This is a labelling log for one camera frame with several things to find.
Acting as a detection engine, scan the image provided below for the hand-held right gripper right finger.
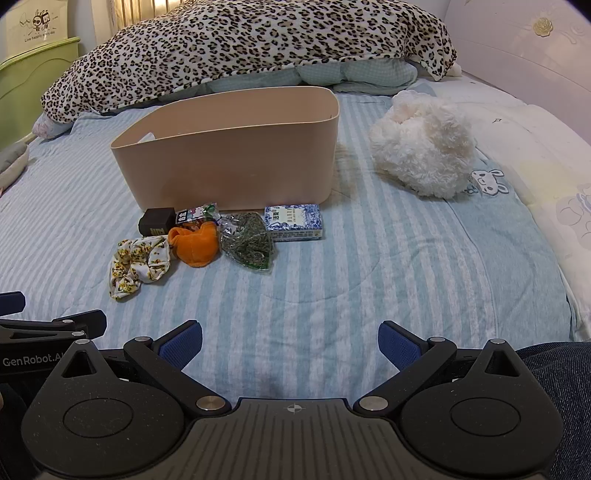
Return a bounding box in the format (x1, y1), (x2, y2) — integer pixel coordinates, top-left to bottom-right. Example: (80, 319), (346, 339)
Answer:
(353, 321), (533, 412)

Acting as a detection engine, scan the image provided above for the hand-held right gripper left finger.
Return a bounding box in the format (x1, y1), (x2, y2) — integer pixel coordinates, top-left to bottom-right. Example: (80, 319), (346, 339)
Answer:
(59, 321), (232, 412)

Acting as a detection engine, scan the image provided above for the teal checked quilt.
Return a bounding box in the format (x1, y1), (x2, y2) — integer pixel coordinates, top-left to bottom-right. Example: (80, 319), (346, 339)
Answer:
(203, 58), (419, 96)

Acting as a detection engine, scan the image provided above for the beige plastic storage bin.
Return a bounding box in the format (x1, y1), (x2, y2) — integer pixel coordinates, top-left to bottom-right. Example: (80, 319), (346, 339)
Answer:
(110, 86), (341, 214)

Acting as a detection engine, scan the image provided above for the clear bag of dried herbs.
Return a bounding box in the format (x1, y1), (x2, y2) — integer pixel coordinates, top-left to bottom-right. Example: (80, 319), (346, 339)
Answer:
(217, 211), (277, 271)

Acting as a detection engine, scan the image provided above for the white printed quilt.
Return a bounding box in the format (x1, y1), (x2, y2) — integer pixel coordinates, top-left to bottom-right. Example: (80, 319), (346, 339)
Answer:
(416, 69), (591, 343)

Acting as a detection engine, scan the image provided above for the beige curtain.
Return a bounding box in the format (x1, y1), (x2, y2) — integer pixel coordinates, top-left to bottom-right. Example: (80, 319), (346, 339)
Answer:
(113, 0), (174, 34)

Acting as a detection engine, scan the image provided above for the orange plush toy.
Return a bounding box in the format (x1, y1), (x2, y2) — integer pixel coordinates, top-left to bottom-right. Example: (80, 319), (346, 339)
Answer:
(167, 221), (219, 268)

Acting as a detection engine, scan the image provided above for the blue and white patterned box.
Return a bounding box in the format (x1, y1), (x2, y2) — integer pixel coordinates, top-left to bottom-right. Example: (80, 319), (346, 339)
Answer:
(264, 203), (324, 243)

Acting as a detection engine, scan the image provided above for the small black box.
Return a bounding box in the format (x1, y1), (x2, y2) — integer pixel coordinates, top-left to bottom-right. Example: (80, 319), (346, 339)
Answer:
(138, 208), (177, 237)

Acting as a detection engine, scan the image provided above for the blue striped bed sheet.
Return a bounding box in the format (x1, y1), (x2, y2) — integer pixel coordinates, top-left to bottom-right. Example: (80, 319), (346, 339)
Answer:
(0, 79), (578, 403)

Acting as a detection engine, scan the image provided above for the green wooden bed frame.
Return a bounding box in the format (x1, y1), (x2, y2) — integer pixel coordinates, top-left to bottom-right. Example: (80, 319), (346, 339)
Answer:
(0, 37), (82, 151)

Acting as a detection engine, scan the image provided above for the grey cloth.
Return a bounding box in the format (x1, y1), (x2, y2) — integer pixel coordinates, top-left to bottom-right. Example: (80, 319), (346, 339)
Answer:
(0, 141), (31, 195)

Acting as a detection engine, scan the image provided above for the person's leg in jeans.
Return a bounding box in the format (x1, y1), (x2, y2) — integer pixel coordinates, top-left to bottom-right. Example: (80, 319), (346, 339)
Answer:
(514, 342), (591, 480)

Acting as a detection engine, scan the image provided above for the colourful snack packet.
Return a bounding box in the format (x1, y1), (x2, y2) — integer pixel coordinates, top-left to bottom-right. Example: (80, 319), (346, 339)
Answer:
(174, 201), (223, 227)

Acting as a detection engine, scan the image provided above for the leopard print blanket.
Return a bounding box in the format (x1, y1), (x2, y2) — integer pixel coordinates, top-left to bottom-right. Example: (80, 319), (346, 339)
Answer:
(41, 0), (459, 125)

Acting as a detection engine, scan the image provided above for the pale patterned pillow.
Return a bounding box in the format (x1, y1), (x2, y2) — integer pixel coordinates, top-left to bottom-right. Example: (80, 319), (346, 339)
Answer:
(31, 112), (71, 140)

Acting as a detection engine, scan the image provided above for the floral fabric scrunchie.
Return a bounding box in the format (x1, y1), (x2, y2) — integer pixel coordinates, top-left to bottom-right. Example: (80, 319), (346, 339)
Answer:
(109, 235), (172, 301)

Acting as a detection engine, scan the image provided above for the white fluffy plush toy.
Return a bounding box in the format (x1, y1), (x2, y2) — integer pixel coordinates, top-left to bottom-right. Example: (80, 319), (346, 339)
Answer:
(368, 90), (477, 200)

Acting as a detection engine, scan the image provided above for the cartoon wall sticker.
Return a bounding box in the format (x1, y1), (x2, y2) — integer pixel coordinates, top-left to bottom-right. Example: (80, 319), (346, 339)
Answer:
(14, 7), (59, 43)

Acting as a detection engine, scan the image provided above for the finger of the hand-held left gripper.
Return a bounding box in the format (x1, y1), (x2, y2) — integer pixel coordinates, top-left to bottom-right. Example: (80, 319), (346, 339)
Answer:
(0, 291), (27, 316)
(0, 310), (108, 343)

